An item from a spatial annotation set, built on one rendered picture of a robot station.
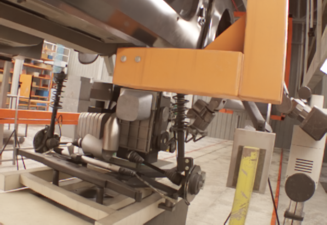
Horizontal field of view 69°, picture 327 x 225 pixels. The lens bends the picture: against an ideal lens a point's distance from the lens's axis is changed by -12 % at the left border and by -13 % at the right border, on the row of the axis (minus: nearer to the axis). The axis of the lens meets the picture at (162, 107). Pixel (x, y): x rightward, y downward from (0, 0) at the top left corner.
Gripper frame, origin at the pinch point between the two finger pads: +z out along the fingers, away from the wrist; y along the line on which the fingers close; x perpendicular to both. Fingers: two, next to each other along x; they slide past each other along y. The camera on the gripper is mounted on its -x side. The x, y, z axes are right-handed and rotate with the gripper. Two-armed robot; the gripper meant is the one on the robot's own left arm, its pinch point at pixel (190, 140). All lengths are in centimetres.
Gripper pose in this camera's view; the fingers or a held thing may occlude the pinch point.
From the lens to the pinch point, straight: 146.5
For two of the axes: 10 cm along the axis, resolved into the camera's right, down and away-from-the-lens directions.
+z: -5.3, 8.0, 2.8
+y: -5.6, -0.7, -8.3
